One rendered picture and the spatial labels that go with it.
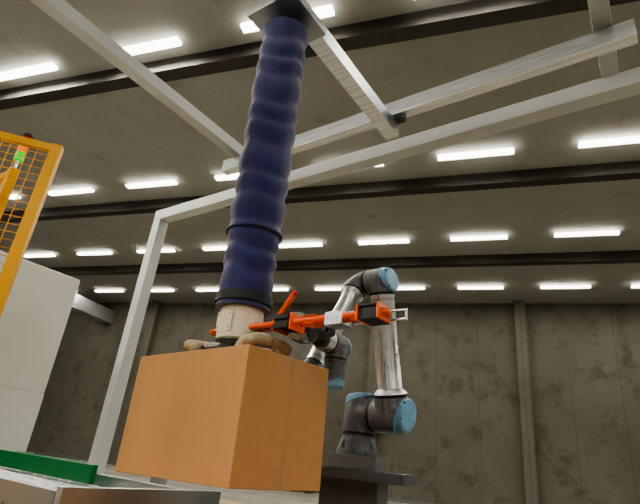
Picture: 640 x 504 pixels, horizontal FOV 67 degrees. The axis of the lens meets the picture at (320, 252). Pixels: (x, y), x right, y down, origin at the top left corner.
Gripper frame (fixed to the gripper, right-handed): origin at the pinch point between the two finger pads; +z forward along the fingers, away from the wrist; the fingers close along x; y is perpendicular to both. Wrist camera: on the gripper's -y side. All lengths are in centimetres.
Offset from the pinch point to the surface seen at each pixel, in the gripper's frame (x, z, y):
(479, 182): 436, -605, 107
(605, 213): 455, -840, -65
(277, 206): 51, 0, 17
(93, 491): -60, 25, 54
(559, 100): 193, -157, -76
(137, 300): 93, -157, 338
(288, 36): 144, 6, 21
